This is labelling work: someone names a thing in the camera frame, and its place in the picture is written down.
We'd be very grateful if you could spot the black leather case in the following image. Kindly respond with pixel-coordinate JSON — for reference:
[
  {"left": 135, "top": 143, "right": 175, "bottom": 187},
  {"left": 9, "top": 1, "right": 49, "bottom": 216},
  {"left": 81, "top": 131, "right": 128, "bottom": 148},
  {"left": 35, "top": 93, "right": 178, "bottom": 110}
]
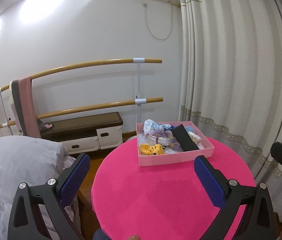
[{"left": 171, "top": 124, "right": 199, "bottom": 152}]

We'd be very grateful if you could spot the floral blue bow cloth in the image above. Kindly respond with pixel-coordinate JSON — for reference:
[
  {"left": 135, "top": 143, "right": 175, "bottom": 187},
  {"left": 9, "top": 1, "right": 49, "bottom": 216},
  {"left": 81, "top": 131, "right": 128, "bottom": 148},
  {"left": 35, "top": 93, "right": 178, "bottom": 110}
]
[{"left": 143, "top": 119, "right": 174, "bottom": 137}]

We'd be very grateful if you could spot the cotton swabs plastic bag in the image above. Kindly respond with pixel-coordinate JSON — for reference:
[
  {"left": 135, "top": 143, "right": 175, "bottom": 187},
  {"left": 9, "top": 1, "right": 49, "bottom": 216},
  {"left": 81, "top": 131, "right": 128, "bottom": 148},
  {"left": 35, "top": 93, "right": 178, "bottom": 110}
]
[{"left": 188, "top": 131, "right": 202, "bottom": 144}]

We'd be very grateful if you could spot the light blue sock ball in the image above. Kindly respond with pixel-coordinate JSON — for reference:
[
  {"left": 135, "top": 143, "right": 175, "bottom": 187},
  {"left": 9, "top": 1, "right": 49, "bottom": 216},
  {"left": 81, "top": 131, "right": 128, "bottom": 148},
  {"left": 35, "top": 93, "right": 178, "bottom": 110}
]
[{"left": 185, "top": 126, "right": 194, "bottom": 132}]

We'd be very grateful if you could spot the clear bag with ribbon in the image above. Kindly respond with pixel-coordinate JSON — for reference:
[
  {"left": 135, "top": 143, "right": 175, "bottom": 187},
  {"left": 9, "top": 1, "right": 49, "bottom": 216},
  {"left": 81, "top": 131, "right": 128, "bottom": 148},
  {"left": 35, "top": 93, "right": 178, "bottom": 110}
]
[{"left": 147, "top": 134, "right": 171, "bottom": 146}]

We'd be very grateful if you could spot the person's left hand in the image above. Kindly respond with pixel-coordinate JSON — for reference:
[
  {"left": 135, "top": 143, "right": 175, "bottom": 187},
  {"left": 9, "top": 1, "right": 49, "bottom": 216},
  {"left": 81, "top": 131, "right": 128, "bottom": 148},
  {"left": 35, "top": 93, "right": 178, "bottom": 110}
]
[{"left": 127, "top": 235, "right": 141, "bottom": 240}]

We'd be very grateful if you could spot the pink table cloth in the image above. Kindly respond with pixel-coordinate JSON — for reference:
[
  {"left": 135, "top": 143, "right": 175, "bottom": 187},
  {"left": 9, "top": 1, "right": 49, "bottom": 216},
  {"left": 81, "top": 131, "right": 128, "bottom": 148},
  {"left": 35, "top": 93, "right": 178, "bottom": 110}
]
[{"left": 90, "top": 135, "right": 257, "bottom": 240}]

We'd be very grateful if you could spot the purple organza scrunchie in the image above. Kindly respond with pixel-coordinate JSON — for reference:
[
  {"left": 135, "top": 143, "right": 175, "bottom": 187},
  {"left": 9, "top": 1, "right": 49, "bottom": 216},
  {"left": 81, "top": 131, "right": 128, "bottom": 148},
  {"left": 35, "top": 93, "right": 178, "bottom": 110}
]
[{"left": 155, "top": 131, "right": 182, "bottom": 152}]

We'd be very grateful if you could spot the dark top storage bench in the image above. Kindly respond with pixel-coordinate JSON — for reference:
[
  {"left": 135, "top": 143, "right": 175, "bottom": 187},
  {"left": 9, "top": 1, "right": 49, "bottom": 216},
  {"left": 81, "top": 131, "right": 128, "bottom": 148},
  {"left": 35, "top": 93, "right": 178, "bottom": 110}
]
[{"left": 41, "top": 112, "right": 123, "bottom": 155}]

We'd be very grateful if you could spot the grey duvet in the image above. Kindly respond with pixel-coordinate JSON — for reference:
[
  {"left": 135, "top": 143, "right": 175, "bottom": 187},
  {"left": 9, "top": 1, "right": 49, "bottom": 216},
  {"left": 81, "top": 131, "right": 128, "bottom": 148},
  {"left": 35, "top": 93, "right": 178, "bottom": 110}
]
[{"left": 0, "top": 135, "right": 75, "bottom": 239}]

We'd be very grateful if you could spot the lower wooden ballet bar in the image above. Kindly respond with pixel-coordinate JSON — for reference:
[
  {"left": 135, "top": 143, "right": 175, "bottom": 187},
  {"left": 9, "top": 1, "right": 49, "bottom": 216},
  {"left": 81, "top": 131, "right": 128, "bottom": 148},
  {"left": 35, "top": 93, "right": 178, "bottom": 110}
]
[{"left": 36, "top": 98, "right": 164, "bottom": 119}]

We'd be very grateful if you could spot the wooden ballet bar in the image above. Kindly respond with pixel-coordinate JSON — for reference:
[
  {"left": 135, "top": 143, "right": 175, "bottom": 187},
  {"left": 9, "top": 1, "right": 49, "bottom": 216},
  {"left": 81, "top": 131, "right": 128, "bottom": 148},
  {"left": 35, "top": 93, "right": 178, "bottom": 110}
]
[
  {"left": 0, "top": 58, "right": 163, "bottom": 99},
  {"left": 36, "top": 98, "right": 164, "bottom": 119}
]

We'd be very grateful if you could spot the pink cardboard box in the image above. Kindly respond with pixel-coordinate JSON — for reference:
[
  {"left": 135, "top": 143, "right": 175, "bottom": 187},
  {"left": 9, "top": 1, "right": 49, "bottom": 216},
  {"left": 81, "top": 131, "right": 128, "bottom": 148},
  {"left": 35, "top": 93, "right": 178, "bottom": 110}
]
[{"left": 136, "top": 121, "right": 214, "bottom": 166}]

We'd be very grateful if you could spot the yellow crochet flower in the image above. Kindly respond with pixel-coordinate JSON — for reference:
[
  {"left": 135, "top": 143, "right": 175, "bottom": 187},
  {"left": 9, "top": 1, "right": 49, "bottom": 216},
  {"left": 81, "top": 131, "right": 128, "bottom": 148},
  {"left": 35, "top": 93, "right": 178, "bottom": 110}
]
[{"left": 140, "top": 144, "right": 164, "bottom": 155}]

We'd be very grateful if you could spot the pink grey hanging towel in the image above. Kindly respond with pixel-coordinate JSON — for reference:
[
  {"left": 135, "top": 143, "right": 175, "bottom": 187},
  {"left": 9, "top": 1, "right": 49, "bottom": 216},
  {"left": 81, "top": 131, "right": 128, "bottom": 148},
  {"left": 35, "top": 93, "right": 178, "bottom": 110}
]
[{"left": 9, "top": 76, "right": 41, "bottom": 138}]

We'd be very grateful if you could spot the upper wooden ballet bar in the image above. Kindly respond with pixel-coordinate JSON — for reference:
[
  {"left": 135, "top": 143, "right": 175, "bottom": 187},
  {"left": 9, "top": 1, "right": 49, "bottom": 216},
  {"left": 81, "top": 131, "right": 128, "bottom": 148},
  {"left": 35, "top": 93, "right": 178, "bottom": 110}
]
[{"left": 0, "top": 58, "right": 163, "bottom": 99}]

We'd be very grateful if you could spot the cream curtain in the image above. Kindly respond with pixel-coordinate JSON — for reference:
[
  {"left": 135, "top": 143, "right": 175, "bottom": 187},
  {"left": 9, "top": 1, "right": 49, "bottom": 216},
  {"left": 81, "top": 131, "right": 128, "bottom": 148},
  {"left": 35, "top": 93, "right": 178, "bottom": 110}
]
[{"left": 179, "top": 0, "right": 282, "bottom": 220}]

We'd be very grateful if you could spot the left white bar post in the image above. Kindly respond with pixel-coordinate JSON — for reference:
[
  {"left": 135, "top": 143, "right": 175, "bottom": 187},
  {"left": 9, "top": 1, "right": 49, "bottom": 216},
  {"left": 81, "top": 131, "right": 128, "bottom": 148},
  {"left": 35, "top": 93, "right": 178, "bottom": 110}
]
[{"left": 0, "top": 88, "right": 13, "bottom": 135}]

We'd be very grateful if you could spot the white bar support post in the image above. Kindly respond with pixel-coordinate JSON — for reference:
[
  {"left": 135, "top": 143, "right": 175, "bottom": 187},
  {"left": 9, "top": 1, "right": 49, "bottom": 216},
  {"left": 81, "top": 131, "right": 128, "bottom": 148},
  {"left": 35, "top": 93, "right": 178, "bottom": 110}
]
[{"left": 133, "top": 57, "right": 146, "bottom": 123}]

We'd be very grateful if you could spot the grey wall cable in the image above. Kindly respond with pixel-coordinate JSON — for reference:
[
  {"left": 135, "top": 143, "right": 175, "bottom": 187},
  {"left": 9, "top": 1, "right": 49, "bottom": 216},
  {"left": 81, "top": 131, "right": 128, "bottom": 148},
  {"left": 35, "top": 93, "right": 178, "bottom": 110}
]
[{"left": 143, "top": 2, "right": 174, "bottom": 41}]

